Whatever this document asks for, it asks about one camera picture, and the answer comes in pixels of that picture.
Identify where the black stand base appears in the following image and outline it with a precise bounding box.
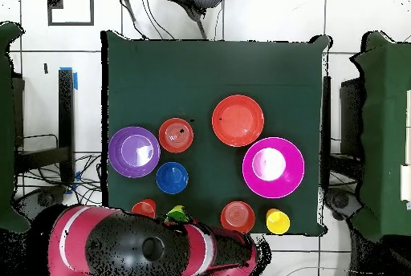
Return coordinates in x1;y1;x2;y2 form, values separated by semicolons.
323;188;364;222
14;185;67;216

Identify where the blue tape strip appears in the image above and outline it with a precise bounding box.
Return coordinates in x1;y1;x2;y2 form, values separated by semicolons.
59;66;79;91

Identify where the small orange plastic bowl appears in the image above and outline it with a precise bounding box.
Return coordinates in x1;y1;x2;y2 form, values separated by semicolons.
220;201;257;235
157;117;195;154

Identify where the large pink plastic bowl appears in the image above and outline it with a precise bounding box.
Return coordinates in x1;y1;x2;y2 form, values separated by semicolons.
242;136;306;200

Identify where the blue plastic bowl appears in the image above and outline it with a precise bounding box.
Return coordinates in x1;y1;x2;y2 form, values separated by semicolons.
156;161;189;196

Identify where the large orange plastic bowl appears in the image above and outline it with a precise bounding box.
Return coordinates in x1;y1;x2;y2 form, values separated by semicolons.
211;94;265;148

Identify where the tangle of black cables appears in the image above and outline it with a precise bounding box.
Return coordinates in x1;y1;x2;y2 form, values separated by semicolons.
18;152;104;208

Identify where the purple plastic bowl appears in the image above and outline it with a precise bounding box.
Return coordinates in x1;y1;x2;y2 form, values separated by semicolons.
108;125;161;179

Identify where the dark green tablecloth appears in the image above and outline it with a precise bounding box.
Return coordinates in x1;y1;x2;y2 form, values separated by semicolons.
348;30;411;243
100;30;333;237
0;21;31;233

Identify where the black metal frame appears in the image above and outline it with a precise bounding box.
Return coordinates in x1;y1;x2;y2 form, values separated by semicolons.
14;68;76;185

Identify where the green plastic cup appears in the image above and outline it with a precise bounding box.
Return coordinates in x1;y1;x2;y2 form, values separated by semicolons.
165;206;191;225

